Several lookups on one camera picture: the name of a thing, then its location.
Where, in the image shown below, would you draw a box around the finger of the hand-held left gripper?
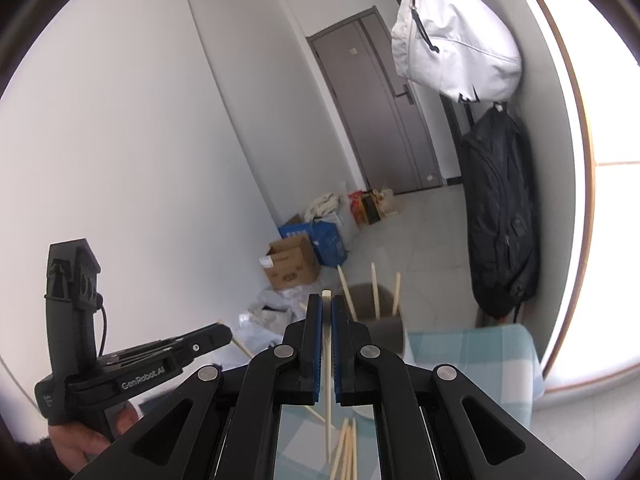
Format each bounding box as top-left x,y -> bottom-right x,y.
170,323 -> 234,362

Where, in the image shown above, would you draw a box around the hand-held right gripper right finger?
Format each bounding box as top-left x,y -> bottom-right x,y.
330,295 -> 586,480

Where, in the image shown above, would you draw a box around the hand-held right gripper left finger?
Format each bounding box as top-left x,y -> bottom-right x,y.
72,294 -> 323,480

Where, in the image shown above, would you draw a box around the white grey utensil holder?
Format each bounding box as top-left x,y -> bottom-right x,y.
342,282 -> 408,420

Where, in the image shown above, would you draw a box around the person's left hand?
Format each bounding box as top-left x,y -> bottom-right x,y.
50,402 -> 141,477

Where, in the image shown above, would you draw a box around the crumpled white plastic bags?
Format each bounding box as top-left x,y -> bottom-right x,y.
237,290 -> 311,341

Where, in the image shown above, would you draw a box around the brown cardboard box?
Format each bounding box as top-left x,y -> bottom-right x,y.
259,235 -> 321,291

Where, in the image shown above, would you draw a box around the teal checkered tablecloth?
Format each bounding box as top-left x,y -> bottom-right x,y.
272,324 -> 543,480

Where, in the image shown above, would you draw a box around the dark yellow carton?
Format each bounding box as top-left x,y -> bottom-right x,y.
360,192 -> 383,226

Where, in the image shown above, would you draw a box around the red plastic bag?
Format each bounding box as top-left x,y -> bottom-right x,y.
348,191 -> 368,226

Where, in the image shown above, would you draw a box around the white cloth bag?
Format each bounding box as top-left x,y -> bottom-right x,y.
304,192 -> 343,221

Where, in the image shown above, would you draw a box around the black backpack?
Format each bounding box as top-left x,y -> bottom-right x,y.
460,105 -> 541,322

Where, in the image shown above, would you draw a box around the grey door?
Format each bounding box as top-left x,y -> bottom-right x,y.
307,7 -> 443,196

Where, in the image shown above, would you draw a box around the gold-rimmed bright round panel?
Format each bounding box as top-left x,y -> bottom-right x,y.
505,0 -> 640,396

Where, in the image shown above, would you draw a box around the white sling bag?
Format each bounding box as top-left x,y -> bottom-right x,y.
390,0 -> 523,103

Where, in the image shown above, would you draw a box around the black cable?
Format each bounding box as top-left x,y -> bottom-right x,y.
94,292 -> 109,357

